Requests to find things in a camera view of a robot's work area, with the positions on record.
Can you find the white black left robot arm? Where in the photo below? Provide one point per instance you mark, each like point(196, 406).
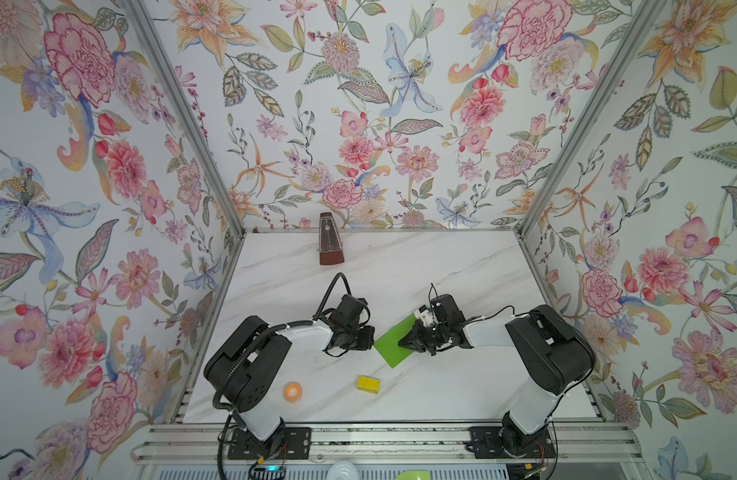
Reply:
point(243, 370)

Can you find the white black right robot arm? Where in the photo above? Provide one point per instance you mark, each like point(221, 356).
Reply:
point(555, 355)

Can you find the brown wooden metronome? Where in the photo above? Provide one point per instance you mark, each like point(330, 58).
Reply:
point(329, 243)

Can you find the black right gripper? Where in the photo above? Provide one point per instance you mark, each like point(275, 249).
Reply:
point(417, 342)

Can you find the aluminium frame post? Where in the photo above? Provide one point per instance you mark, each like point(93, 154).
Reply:
point(146, 32)
point(643, 19)

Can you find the aluminium frame post right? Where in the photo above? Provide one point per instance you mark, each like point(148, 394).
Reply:
point(643, 19)

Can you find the green square paper sheet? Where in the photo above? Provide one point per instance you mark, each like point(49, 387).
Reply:
point(387, 346)

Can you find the aluminium frame post left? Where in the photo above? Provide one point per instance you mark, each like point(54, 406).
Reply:
point(146, 32)

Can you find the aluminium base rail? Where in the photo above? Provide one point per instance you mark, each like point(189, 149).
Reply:
point(395, 443)

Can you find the yellow sponge block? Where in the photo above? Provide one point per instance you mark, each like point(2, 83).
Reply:
point(368, 385)

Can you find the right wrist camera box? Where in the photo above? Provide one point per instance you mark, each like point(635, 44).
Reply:
point(425, 316)

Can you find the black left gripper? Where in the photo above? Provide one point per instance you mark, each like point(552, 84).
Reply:
point(367, 340)

